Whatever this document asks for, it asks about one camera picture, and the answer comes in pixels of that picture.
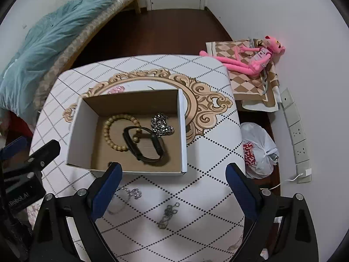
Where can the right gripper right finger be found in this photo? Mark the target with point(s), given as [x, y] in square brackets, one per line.
[296, 237]

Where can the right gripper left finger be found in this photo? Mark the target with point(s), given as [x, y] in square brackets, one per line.
[52, 240]

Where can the black smart band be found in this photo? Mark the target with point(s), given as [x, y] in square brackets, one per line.
[143, 143]

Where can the white cardboard jewelry box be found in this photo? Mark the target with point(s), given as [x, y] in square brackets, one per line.
[96, 133]

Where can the white plastic bag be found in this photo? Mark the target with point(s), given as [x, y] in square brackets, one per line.
[260, 151]

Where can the teal blanket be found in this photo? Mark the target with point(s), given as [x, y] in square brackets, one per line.
[29, 76]

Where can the brown checkered cushion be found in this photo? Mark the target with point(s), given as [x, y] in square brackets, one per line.
[259, 92]

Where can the pink panther plush toy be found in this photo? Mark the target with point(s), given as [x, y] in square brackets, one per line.
[249, 57]

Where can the patterned bed mattress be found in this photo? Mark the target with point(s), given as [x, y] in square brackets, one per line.
[79, 46]

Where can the white charger with cable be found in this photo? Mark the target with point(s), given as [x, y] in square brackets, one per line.
[304, 174]

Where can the white wall power strip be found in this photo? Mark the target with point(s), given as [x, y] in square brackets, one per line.
[297, 133]

